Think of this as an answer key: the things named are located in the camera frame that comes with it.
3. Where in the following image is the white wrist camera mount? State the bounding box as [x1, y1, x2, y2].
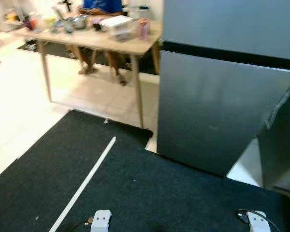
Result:
[90, 210, 112, 232]
[246, 211, 269, 232]

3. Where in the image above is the white tape strip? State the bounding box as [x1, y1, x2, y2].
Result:
[48, 136, 117, 232]

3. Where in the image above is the grey freezer door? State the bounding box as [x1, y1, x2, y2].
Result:
[162, 0, 290, 62]

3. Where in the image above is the dark grey panel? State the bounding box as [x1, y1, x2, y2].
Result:
[258, 77, 290, 190]

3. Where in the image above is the pink cup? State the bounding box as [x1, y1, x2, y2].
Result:
[138, 18, 151, 41]

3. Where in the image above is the person in blue shirt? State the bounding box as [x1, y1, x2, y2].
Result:
[68, 0, 132, 87]

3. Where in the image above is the light wooden table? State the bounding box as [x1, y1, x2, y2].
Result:
[14, 18, 163, 130]

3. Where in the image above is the steel bowl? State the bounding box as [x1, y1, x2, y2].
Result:
[69, 15, 88, 30]

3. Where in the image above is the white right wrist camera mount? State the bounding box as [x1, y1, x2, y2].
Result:
[246, 211, 269, 232]

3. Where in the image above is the silver grey fridge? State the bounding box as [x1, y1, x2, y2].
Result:
[156, 0, 290, 178]

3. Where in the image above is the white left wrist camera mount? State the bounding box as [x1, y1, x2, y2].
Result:
[90, 210, 112, 232]

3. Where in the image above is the black stand pole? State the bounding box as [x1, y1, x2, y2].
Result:
[58, 0, 74, 12]

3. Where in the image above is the large black floor mat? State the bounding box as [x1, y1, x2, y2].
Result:
[0, 110, 290, 232]

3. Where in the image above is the white lidded container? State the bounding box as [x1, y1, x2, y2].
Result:
[100, 15, 134, 41]

